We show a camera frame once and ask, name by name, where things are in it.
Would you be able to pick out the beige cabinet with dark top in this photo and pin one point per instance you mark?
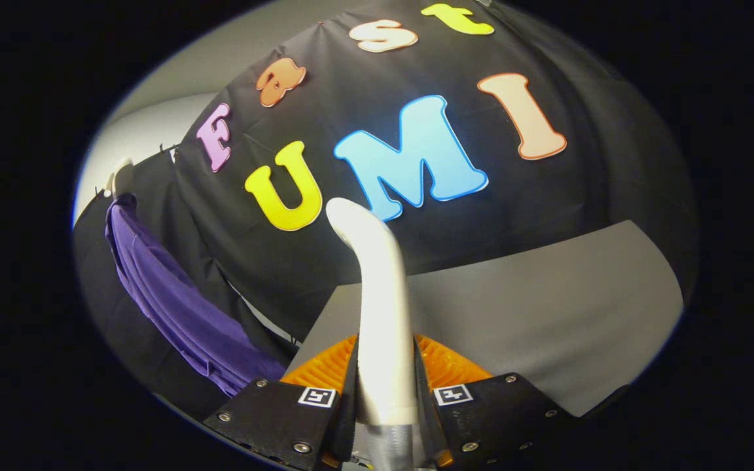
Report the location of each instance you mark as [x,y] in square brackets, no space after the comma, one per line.
[547,314]

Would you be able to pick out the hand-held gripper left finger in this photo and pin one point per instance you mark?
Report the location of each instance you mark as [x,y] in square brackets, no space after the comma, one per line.
[272,418]

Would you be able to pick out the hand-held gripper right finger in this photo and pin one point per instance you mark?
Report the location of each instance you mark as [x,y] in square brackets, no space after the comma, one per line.
[501,412]

